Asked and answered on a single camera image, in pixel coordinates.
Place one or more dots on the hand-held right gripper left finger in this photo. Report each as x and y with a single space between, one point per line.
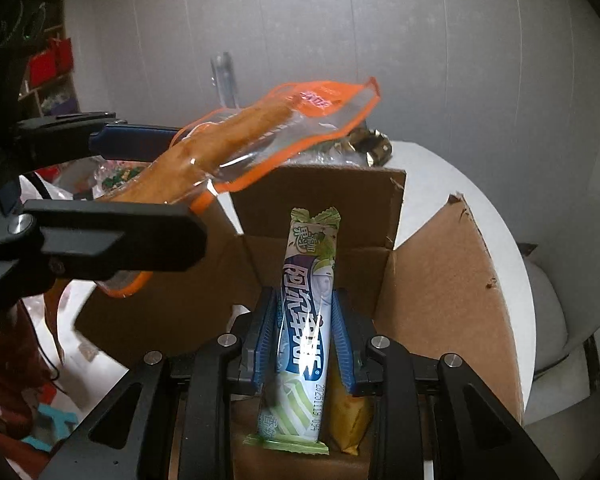
262 342

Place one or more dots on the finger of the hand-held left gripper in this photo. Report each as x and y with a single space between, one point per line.
130 142
130 235

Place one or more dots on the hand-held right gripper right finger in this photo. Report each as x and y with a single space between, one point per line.
342 347

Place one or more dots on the green white snack packet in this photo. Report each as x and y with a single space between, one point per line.
302 310

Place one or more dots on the orange edged clear snack packet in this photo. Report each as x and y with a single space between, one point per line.
240 125

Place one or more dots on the brown cardboard box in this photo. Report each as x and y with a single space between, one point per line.
455 285

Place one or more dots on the red gift bag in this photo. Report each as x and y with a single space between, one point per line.
40 67
62 55

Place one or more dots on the yellow snack packet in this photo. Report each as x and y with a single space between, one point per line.
347 410

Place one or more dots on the purple box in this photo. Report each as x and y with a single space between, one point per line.
60 106

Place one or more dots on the white plastic bag red print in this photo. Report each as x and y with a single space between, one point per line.
67 180

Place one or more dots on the wooden shelf unit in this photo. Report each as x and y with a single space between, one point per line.
55 0

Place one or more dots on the red patterned clothing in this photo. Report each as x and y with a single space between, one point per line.
5 385

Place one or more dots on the clear bag with green contents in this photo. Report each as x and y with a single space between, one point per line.
330 152

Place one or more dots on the light grey chair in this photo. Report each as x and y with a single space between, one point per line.
545 310

